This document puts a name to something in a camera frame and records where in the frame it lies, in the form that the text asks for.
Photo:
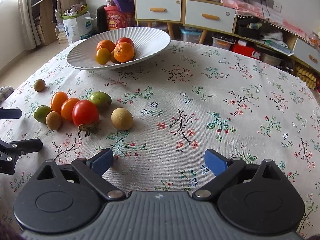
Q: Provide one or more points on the grey cushion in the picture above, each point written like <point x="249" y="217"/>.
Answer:
<point x="5" y="92"/>

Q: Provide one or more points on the white paper bag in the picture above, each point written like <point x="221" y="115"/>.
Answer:
<point x="78" y="27"/>

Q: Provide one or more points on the red tomato with stem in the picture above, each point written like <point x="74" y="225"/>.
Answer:
<point x="85" y="116"/>

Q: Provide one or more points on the orange cherry tomato upper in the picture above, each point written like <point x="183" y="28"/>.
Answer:
<point x="57" y="101"/>

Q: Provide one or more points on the round red tomato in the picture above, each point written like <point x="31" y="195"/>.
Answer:
<point x="126" y="40"/>

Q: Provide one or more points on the small tan longan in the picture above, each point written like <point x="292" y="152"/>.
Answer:
<point x="122" y="119"/>

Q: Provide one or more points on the white ribbed plate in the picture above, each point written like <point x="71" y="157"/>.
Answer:
<point x="148" y="42"/>

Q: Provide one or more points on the red box under bench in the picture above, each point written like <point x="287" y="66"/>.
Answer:
<point x="246" y="51"/>

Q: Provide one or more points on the wooden bookshelf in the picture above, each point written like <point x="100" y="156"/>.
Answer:
<point x="47" y="16"/>

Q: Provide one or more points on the red round bucket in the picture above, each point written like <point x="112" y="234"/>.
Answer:
<point x="117" y="19"/>

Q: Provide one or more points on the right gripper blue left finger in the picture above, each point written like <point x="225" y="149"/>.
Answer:
<point x="90" y="173"/>

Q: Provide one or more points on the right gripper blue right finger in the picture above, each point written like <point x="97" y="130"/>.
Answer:
<point x="226" y="171"/>

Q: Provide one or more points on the pink cloth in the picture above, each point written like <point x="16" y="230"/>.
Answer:
<point x="246" y="9"/>

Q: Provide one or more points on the yellow-orange cherry tomato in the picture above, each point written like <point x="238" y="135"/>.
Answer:
<point x="102" y="56"/>

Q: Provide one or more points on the floral tablecloth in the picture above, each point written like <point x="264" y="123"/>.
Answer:
<point x="183" y="101"/>

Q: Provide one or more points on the large orange mandarin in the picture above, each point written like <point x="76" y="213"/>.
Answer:
<point x="109" y="45"/>

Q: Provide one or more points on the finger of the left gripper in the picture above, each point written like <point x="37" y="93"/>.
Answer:
<point x="11" y="151"/>
<point x="10" y="113"/>

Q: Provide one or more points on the green jujube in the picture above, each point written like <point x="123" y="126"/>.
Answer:
<point x="101" y="100"/>
<point x="41" y="113"/>

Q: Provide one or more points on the low wooden bench cabinet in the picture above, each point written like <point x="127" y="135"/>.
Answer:
<point x="280" y="40"/>

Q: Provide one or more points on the orange cherry tomato lower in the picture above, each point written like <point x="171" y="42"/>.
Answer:
<point x="67" y="108"/>

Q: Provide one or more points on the white drawer cabinet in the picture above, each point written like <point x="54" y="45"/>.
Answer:
<point x="199" y="14"/>

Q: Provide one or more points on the black tablet on stand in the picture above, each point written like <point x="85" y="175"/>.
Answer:
<point x="101" y="19"/>

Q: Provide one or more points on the orange cherry tomato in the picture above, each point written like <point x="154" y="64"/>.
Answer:
<point x="67" y="108"/>
<point x="57" y="101"/>

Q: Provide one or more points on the clear storage box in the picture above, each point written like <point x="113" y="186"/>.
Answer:
<point x="189" y="34"/>

